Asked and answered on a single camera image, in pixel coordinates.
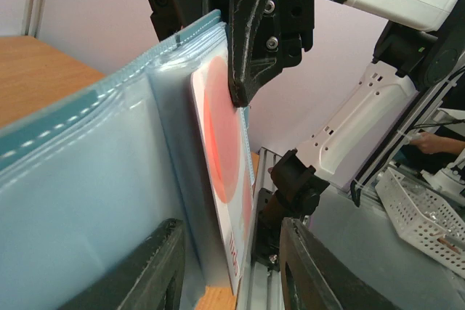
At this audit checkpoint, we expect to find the white perforated basket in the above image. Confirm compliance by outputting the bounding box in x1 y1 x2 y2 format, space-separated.
375 167 464 277

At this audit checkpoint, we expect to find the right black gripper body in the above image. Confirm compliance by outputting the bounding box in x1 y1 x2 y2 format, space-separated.
148 0 315 80

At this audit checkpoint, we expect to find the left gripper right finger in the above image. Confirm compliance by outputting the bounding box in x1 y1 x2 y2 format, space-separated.
279 218 398 309

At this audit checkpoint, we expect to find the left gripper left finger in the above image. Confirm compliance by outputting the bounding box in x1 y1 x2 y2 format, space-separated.
61 219 186 309

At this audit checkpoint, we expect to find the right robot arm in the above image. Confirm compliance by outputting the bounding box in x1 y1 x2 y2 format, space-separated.
148 0 464 179

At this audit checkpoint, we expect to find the teal card holder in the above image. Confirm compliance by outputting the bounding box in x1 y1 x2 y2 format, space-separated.
1 10 231 309

